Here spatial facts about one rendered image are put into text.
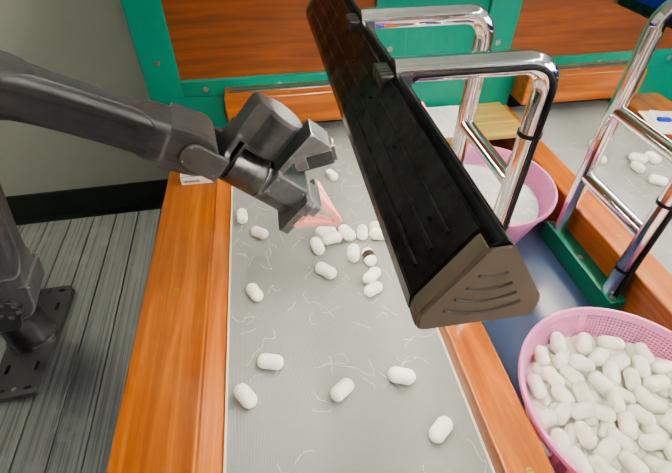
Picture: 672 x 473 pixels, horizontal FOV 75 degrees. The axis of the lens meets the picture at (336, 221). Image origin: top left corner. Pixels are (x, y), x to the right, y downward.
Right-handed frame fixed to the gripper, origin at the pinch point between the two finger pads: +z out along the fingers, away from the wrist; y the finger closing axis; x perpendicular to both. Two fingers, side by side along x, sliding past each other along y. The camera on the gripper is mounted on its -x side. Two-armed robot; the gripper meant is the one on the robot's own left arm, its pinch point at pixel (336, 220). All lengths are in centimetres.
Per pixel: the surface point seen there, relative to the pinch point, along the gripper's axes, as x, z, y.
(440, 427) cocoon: -0.8, 9.1, -31.4
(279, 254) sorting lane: 11.8, -2.2, 1.2
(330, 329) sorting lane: 7.6, 2.5, -14.9
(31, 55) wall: 68, -59, 115
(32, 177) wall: 119, -42, 114
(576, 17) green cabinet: -52, 36, 43
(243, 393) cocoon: 14.2, -7.8, -23.7
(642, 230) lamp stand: -30.8, 28.8, -13.0
